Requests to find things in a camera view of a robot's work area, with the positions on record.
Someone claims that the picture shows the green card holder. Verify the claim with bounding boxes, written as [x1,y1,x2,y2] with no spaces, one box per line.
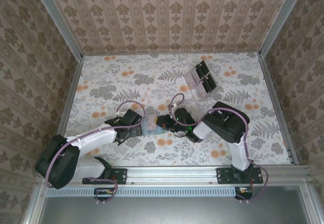
[141,113,164,136]

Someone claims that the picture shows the clear acrylic card stand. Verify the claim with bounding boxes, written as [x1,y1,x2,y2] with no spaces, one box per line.
[184,60,217,99]

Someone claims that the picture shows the floral printed table cover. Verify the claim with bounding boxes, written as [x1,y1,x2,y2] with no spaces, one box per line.
[57,52,292,167]

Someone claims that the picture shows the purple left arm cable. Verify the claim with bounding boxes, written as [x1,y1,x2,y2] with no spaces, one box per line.
[46,99,146,206]

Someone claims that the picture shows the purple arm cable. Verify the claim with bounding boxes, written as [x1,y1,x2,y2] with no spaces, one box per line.
[46,99,146,206]
[170,93,272,204]

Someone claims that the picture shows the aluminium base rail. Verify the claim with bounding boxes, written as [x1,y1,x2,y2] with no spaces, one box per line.
[35,165,313,185]

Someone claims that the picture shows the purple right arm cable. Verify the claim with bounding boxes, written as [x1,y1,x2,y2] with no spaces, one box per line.
[170,93,272,204]

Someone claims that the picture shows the grey slotted cable duct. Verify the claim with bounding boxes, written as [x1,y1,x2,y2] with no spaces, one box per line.
[47,186,254,197]

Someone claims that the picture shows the aluminium table edge rail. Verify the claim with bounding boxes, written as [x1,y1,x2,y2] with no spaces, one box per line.
[258,53,301,166]
[55,55,84,143]

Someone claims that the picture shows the aluminium frame post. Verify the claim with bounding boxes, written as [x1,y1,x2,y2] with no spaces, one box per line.
[258,0,303,59]
[300,178,324,224]
[22,183,48,224]
[29,0,84,60]

